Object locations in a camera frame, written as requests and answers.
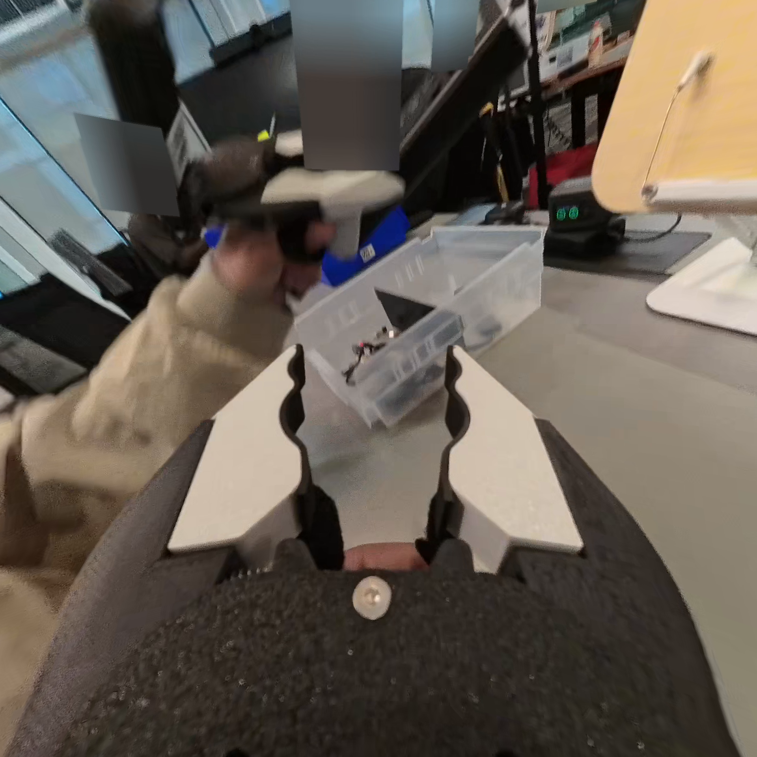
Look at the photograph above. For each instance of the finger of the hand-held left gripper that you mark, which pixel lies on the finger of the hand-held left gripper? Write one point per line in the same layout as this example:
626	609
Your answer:
343	188
346	233

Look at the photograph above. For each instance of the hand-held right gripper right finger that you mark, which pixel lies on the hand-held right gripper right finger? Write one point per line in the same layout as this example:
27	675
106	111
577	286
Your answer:
508	479

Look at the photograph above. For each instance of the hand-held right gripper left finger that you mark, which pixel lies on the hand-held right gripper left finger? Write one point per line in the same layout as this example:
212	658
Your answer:
248	473

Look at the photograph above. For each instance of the blue plastic bin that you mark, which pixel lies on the blue plastic bin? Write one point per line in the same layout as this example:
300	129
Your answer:
384	230

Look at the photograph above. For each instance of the clear plastic bin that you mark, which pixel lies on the clear plastic bin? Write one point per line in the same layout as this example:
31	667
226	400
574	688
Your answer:
497	278

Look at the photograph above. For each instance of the person's left hand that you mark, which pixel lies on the person's left hand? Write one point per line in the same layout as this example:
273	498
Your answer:
254	260

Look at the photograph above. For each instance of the person's right hand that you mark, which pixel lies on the person's right hand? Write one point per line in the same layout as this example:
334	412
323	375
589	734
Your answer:
384	559

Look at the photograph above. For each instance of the black divider of clear bin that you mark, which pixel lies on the black divider of clear bin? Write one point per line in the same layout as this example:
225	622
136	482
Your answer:
405	310

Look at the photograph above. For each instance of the red bag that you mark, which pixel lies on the red bag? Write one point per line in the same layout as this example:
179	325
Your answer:
568	168

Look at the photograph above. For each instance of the black charger with display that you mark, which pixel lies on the black charger with display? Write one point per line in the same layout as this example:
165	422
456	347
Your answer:
571	213

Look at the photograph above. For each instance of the wooden laptop stand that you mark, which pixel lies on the wooden laptop stand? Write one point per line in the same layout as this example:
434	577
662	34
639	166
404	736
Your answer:
698	88

